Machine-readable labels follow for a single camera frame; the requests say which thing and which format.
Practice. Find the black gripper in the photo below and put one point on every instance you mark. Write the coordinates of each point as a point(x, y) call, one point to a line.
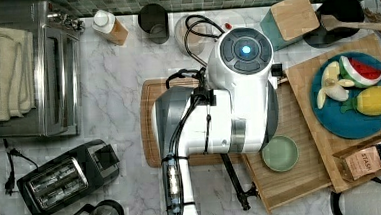
point(242, 195)

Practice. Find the bamboo drawer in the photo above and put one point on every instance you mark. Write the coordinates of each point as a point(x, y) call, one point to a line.
point(308, 175)

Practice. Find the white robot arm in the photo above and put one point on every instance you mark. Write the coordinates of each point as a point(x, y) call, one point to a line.
point(233, 109)

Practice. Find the green small bowl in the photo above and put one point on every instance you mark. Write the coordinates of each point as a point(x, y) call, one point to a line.
point(280, 154)

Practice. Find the tea bag tray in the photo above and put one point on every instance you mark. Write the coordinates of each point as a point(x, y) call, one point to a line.
point(340, 160)

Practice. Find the stash tea bag packet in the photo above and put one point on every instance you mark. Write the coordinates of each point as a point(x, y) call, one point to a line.
point(363, 162)

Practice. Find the plush peeled banana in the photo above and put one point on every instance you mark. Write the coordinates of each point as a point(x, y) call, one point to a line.
point(332, 86)

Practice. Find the plush yellow lemon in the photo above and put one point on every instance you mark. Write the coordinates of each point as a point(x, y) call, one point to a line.
point(367, 102)

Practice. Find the black two-slot toaster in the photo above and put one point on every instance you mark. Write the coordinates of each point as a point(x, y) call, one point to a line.
point(67, 178)

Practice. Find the clear cereal jar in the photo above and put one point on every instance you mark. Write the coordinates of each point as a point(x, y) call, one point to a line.
point(193, 33)

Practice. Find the plush watermelon slice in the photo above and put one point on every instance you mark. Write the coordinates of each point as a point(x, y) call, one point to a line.
point(363, 75)

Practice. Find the teal canister wooden lid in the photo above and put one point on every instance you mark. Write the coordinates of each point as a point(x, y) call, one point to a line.
point(286, 22)

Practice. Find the wooden spoon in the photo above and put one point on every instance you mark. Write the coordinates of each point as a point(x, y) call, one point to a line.
point(357, 24)

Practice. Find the dark grey cup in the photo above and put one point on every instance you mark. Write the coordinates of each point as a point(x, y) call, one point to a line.
point(153, 20)

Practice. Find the stainless toaster oven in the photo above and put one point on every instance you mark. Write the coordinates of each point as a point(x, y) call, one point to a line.
point(39, 69)

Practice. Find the black utensil holder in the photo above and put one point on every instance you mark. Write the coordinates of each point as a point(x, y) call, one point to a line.
point(343, 10)

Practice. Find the folded cream towel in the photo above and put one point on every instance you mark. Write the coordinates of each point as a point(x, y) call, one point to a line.
point(17, 81)

